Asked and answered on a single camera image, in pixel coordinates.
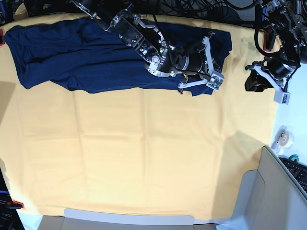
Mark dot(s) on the cardboard box right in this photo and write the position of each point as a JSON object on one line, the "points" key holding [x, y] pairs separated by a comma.
{"points": [[270, 198]]}

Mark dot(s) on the green tape roll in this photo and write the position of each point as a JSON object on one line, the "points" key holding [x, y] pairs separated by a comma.
{"points": [[294, 158]]}

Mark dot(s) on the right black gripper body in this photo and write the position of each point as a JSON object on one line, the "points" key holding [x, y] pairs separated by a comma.
{"points": [[199, 64]]}

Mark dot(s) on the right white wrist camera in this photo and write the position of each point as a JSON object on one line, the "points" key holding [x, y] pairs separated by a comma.
{"points": [[215, 81]]}

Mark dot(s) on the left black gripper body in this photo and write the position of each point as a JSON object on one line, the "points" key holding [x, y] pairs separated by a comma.
{"points": [[277, 73]]}

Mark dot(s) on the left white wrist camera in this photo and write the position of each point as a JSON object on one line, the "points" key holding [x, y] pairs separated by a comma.
{"points": [[282, 97]]}

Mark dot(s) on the red clamp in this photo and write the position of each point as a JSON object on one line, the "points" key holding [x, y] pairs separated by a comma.
{"points": [[14, 205], [2, 42], [269, 39]]}

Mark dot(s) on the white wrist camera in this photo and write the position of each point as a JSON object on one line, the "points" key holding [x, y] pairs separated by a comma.
{"points": [[282, 97], [215, 81]]}

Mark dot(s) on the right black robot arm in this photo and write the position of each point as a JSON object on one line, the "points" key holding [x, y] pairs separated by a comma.
{"points": [[162, 59]]}

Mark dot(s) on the red clamp top left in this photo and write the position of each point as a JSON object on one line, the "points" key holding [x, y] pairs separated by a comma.
{"points": [[2, 42]]}

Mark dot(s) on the red clamp bottom left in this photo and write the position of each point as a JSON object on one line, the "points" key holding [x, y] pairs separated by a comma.
{"points": [[14, 205]]}

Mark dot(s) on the clear tape dispenser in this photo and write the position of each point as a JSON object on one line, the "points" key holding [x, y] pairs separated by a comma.
{"points": [[282, 140]]}

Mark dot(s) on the navy blue long-sleeve shirt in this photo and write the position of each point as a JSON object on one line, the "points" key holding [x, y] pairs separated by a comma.
{"points": [[79, 55]]}

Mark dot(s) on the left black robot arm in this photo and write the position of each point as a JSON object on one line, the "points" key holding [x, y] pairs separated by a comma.
{"points": [[281, 37]]}

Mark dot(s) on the black keyboard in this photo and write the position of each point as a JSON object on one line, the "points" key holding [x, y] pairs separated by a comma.
{"points": [[295, 176]]}

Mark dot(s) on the yellow table cloth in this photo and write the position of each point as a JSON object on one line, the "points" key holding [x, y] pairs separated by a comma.
{"points": [[142, 152]]}

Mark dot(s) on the red clamp top right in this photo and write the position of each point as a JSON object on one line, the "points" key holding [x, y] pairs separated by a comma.
{"points": [[269, 39]]}

